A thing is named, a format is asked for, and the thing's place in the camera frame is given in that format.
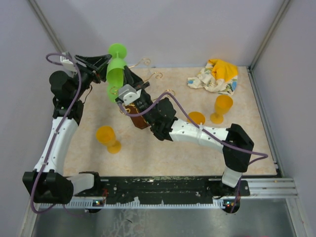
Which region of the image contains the green wine glass front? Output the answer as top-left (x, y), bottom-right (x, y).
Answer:
top-left (107, 84), bottom-right (120, 103)

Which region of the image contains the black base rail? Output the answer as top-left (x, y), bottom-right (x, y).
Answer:
top-left (74, 175), bottom-right (250, 214)

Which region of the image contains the orange wine glass middle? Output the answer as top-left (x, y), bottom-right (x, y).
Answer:
top-left (188, 111), bottom-right (205, 125)

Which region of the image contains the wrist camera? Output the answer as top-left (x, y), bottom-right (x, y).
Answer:
top-left (60, 51), bottom-right (77, 73)
top-left (116, 84), bottom-right (142, 105)

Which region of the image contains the orange wine glass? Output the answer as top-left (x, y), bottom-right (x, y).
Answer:
top-left (96, 126), bottom-right (121, 154)
top-left (188, 111), bottom-right (205, 125)
top-left (210, 95), bottom-right (234, 124)

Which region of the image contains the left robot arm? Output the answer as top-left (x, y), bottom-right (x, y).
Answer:
top-left (22, 53), bottom-right (111, 204)

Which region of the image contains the yellow patterned cloth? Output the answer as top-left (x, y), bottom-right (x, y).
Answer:
top-left (187, 59), bottom-right (238, 95)

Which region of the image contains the gold wire wine glass rack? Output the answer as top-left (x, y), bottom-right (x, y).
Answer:
top-left (110, 58), bottom-right (176, 130)

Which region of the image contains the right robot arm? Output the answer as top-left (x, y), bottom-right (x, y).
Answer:
top-left (115, 66), bottom-right (254, 196)

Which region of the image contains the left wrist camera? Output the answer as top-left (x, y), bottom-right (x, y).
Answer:
top-left (60, 51), bottom-right (77, 73)

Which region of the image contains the clear wine glass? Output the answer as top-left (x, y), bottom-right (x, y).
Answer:
top-left (145, 59), bottom-right (151, 78)

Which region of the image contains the green wine glass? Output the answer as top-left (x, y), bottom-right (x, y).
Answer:
top-left (106, 43), bottom-right (127, 88)
top-left (107, 84), bottom-right (120, 103)

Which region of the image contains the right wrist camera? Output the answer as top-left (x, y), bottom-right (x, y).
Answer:
top-left (116, 84), bottom-right (142, 105)

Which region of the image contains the orange wine glass right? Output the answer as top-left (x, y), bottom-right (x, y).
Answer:
top-left (210, 95), bottom-right (234, 124)

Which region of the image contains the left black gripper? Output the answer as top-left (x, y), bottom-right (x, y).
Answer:
top-left (72, 54), bottom-right (116, 100)

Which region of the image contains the orange wine glass left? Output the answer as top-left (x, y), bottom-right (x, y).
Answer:
top-left (96, 126), bottom-right (121, 154)

